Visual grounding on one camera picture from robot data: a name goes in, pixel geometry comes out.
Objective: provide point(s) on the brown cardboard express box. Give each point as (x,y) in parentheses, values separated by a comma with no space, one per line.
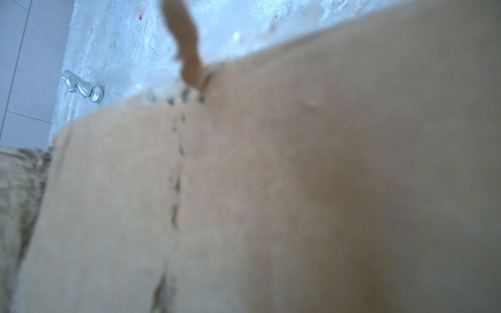
(356,169)

